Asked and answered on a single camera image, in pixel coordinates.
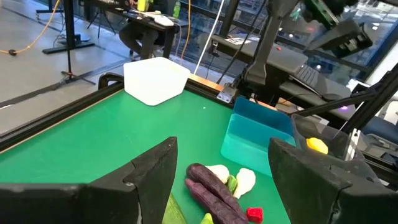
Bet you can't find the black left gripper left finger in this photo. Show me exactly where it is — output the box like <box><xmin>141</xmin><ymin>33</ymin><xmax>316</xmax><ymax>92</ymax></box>
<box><xmin>0</xmin><ymin>136</ymin><xmax>178</xmax><ymax>224</ymax></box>

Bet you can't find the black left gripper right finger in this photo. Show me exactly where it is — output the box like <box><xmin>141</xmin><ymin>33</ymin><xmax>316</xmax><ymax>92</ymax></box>
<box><xmin>268</xmin><ymin>137</ymin><xmax>398</xmax><ymax>224</ymax></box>

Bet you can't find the yellow lemon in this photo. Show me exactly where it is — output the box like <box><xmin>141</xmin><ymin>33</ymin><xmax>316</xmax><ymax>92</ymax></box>
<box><xmin>306</xmin><ymin>137</ymin><xmax>329</xmax><ymax>155</ymax></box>

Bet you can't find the red pepper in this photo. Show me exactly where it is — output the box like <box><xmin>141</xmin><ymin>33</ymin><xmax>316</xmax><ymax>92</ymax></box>
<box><xmin>246</xmin><ymin>207</ymin><xmax>264</xmax><ymax>224</ymax></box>

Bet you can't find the white garlic bulb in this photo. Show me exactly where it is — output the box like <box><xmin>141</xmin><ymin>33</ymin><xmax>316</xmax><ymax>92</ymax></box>
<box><xmin>205</xmin><ymin>164</ymin><xmax>231</xmax><ymax>184</ymax></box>
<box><xmin>233</xmin><ymin>167</ymin><xmax>257</xmax><ymax>199</ymax></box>

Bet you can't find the small green vegetable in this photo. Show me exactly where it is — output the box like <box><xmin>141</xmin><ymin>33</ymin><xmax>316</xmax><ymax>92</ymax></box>
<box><xmin>226</xmin><ymin>174</ymin><xmax>239</xmax><ymax>195</ymax></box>

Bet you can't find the purple sweet potato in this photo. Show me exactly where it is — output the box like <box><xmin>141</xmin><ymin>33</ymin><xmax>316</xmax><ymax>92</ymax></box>
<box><xmin>184</xmin><ymin>178</ymin><xmax>249</xmax><ymax>224</ymax></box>
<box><xmin>185</xmin><ymin>162</ymin><xmax>248</xmax><ymax>222</ymax></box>

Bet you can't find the black keyboard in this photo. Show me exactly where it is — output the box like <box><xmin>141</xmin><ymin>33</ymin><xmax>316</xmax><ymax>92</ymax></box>
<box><xmin>290</xmin><ymin>63</ymin><xmax>324</xmax><ymax>94</ymax></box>

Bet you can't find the black side desk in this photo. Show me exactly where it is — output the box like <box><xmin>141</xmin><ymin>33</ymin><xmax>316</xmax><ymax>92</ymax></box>
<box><xmin>211</xmin><ymin>33</ymin><xmax>352</xmax><ymax>100</ymax></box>

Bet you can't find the teal translucent plastic basket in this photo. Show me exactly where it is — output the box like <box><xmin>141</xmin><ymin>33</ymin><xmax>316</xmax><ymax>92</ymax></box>
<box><xmin>220</xmin><ymin>95</ymin><xmax>297</xmax><ymax>177</ymax></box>

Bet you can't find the white paper sheet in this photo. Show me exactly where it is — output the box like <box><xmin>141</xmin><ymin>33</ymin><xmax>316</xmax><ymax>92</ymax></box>
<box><xmin>225</xmin><ymin>36</ymin><xmax>252</xmax><ymax>45</ymax></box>

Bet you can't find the black chair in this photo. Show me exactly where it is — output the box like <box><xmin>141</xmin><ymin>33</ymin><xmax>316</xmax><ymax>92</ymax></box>
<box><xmin>98</xmin><ymin>72</ymin><xmax>125</xmax><ymax>91</ymax></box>

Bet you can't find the black tripod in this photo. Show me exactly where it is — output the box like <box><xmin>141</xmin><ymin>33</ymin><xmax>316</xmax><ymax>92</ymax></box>
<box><xmin>60</xmin><ymin>70</ymin><xmax>96</xmax><ymax>86</ymax></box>

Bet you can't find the white plastic basket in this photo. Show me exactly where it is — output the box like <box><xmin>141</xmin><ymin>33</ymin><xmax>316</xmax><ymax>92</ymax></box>
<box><xmin>123</xmin><ymin>57</ymin><xmax>191</xmax><ymax>107</ymax></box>

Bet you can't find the green bottle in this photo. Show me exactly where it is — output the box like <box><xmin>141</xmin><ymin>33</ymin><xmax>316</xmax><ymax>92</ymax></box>
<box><xmin>172</xmin><ymin>0</ymin><xmax>182</xmax><ymax>19</ymax></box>

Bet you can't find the black stand with flat base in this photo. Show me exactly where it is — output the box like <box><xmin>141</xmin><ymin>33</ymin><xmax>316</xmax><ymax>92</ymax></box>
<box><xmin>42</xmin><ymin>0</ymin><xmax>96</xmax><ymax>55</ymax></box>

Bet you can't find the white device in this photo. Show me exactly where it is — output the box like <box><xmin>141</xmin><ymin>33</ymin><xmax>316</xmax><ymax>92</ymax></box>
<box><xmin>152</xmin><ymin>14</ymin><xmax>175</xmax><ymax>27</ymax></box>

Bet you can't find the white metal bracket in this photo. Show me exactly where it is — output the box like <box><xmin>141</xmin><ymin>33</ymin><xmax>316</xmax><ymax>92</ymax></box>
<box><xmin>344</xmin><ymin>128</ymin><xmax>362</xmax><ymax>161</ymax></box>

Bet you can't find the black frame brace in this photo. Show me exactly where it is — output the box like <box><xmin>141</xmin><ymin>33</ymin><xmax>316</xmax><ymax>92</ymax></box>
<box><xmin>289</xmin><ymin>91</ymin><xmax>379</xmax><ymax>118</ymax></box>

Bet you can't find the black frame upright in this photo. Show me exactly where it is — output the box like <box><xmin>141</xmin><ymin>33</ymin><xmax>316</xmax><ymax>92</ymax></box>
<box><xmin>340</xmin><ymin>63</ymin><xmax>398</xmax><ymax>134</ymax></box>

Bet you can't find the black table frame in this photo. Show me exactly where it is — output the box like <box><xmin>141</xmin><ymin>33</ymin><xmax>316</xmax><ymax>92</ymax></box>
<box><xmin>0</xmin><ymin>78</ymin><xmax>236</xmax><ymax>152</ymax></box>

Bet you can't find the metal corner bracket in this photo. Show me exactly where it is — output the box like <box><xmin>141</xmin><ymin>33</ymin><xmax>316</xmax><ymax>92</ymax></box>
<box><xmin>216</xmin><ymin>86</ymin><xmax>237</xmax><ymax>103</ymax></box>

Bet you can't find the white cable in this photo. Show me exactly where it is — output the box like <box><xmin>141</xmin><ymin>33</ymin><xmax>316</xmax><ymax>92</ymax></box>
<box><xmin>193</xmin><ymin>0</ymin><xmax>226</xmax><ymax>75</ymax></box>

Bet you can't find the yellow hanging cable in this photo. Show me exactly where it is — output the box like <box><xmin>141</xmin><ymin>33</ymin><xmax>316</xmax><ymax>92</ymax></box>
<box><xmin>180</xmin><ymin>0</ymin><xmax>192</xmax><ymax>62</ymax></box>

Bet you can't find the yellow floor cable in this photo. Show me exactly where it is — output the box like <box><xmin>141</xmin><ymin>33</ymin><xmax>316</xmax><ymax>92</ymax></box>
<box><xmin>0</xmin><ymin>0</ymin><xmax>62</xmax><ymax>56</ymax></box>

